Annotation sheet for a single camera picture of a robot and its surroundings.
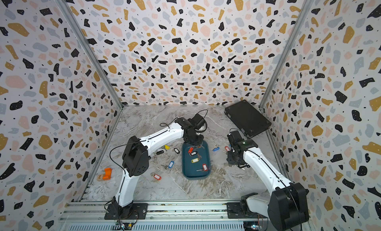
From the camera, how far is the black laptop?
1078mm

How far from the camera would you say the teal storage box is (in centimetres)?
87

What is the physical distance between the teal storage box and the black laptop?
33 centimetres
